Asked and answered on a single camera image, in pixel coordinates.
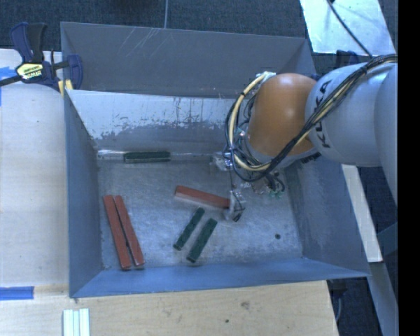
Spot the red-brown block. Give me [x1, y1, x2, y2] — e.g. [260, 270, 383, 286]
[174, 185, 232, 210]
[102, 194, 133, 272]
[113, 195, 146, 268]

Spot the dark green flat block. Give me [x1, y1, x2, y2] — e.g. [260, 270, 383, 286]
[185, 218, 218, 263]
[122, 150, 172, 164]
[172, 206, 206, 252]

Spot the grey metal bin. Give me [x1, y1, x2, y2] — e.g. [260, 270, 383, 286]
[59, 21, 372, 299]

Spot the pale wood board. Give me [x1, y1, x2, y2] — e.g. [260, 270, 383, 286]
[0, 81, 71, 288]

